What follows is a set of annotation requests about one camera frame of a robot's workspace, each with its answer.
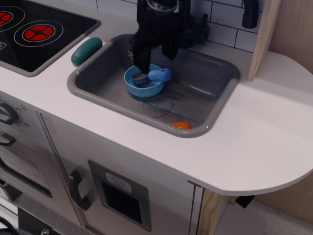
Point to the orange toy food piece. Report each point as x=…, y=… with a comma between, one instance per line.
x=181, y=125

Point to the dark grey cabinet door handle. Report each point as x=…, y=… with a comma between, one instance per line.
x=74, y=181

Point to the grey ice dispenser panel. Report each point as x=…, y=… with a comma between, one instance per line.
x=122, y=195

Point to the white toy oven door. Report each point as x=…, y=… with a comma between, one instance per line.
x=30, y=168

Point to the grey spoon with blue handle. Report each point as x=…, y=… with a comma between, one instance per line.
x=164, y=75

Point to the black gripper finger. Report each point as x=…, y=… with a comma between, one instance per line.
x=141, y=58
x=170, y=48

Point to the dark grey toy faucet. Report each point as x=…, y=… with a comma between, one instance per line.
x=232, y=23

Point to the grey plastic sink basin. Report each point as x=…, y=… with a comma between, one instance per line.
x=198, y=91

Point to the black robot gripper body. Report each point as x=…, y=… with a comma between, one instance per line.
x=160, y=20

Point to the grey oven knob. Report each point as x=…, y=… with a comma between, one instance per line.
x=7, y=114

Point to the blue plastic bowl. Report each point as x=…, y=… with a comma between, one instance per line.
x=141, y=90

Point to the light wooden side post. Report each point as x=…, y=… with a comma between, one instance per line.
x=265, y=33

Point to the grey oven door handle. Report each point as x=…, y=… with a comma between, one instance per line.
x=7, y=140

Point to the green toy cucumber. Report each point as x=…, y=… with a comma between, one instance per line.
x=86, y=50

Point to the white cabinet door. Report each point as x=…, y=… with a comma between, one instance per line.
x=174, y=202

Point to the black toy stove top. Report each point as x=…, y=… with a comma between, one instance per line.
x=33, y=36

